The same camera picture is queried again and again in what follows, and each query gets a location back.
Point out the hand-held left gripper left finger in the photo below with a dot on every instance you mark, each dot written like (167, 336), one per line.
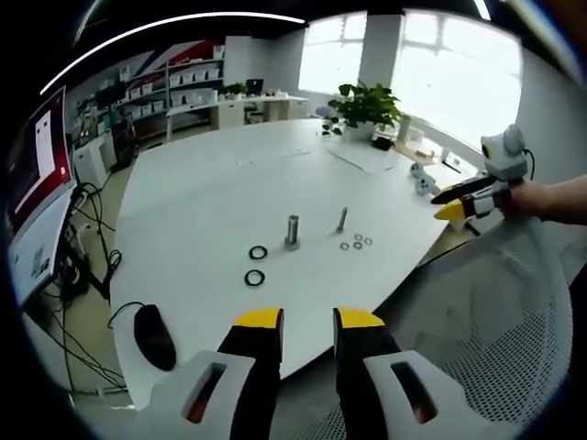
(243, 341)

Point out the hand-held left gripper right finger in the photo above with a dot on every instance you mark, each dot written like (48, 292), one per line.
(362, 339)

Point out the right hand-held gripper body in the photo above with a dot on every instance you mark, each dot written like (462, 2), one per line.
(504, 158)

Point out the black washer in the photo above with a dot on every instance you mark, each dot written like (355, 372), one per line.
(250, 252)
(246, 278)

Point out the thin threaded stud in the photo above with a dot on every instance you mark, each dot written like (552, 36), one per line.
(342, 221)

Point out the thick threaded stud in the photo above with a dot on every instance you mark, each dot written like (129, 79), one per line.
(292, 231)

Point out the person's right hand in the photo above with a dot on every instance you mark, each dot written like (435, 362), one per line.
(527, 199)

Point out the white game controller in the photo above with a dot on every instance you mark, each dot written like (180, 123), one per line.
(416, 170)
(426, 185)

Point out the black computer mouse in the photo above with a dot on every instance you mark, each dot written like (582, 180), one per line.
(155, 337)

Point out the small black object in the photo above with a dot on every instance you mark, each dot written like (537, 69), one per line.
(383, 143)

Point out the white mesh chair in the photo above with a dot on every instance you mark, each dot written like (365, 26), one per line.
(495, 321)

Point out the green potted plant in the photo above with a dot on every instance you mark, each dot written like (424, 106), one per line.
(367, 107)

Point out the black office chair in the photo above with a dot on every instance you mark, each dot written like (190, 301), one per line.
(254, 113)

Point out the white background desk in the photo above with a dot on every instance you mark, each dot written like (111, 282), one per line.
(257, 102)

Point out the small black monitor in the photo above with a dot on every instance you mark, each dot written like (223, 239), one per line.
(254, 86)

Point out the white cabinet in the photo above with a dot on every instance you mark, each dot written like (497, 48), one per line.
(94, 158)

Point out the white computer monitor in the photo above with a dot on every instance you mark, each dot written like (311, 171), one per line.
(41, 192)

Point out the shelving unit with white bins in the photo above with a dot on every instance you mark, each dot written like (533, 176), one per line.
(156, 89)

